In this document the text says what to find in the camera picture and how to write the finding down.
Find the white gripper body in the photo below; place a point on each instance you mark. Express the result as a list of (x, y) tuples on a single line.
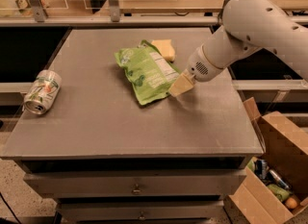
[(199, 66)]

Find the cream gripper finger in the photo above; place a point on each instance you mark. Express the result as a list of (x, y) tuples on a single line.
[(183, 83)]

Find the green rice chip bag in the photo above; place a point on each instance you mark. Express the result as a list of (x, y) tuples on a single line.
[(149, 73)]

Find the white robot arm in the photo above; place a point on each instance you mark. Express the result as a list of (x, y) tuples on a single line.
[(247, 26)]

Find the dark can in box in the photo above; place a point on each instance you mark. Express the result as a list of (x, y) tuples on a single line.
[(261, 169)]

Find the silver can in box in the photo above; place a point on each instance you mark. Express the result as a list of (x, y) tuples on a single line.
[(278, 179)]

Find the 7up soda can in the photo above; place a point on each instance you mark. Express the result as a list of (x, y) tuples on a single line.
[(43, 92)]

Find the yellow sponge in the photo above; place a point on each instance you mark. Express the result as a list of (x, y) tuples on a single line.
[(165, 48)]

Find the upper grey drawer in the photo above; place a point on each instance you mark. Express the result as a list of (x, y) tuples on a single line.
[(135, 183)]

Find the grey drawer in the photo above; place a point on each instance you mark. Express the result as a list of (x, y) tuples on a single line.
[(140, 211), (135, 183)]

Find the lower grey drawer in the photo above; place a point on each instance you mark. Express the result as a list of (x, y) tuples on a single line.
[(140, 211)]

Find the cardboard box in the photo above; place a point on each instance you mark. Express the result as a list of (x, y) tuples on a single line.
[(286, 139)]

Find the green packet in box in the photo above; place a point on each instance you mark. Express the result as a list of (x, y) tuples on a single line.
[(280, 193)]

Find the orange fruit in box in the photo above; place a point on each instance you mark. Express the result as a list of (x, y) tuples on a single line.
[(291, 203)]

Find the left metal bracket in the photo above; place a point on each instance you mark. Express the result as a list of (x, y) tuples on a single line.
[(39, 13)]

